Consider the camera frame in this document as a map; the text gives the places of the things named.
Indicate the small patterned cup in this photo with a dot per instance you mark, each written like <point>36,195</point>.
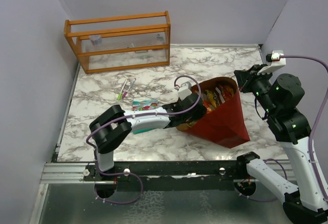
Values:
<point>95,39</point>

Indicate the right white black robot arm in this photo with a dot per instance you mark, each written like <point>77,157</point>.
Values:
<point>304,201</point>

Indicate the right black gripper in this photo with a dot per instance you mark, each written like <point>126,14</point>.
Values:
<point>246,77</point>

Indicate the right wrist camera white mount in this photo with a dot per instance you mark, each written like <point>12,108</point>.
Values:
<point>278,61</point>

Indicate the red brown paper bag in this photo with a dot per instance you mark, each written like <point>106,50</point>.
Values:
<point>225,124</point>

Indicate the red orange snack packet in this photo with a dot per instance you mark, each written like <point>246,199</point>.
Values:
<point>224,92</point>

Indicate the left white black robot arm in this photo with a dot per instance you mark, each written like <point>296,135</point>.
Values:
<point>111,128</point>

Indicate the teal Fox's candy bag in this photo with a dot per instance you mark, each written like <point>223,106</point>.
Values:
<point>144,105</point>

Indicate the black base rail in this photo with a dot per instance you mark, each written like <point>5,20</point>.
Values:
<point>224,175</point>

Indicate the orange wooden rack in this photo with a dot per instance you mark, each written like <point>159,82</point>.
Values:
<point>128,42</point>

